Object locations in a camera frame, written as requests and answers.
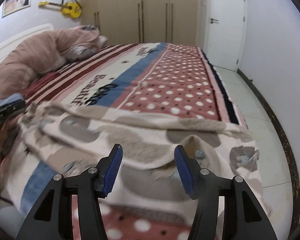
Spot cream patterned pajama pants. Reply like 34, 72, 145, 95
12, 102, 263, 224

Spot light blue folded garment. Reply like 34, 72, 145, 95
0, 93, 25, 109

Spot dark red folded garment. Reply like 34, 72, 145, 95
21, 72, 59, 100

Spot pink striped duvet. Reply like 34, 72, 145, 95
0, 25, 108, 100

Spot white headboard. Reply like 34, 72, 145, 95
0, 23, 54, 64

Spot yellow ukulele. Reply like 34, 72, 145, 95
38, 0, 82, 19

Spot striped polka dot bed blanket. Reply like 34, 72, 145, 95
0, 43, 247, 239

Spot wooden wardrobe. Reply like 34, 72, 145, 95
79, 0, 199, 45

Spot white door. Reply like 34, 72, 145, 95
205, 0, 247, 72

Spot framed wall picture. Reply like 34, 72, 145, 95
2, 0, 31, 18

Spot black door handle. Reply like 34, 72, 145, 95
210, 18, 219, 24

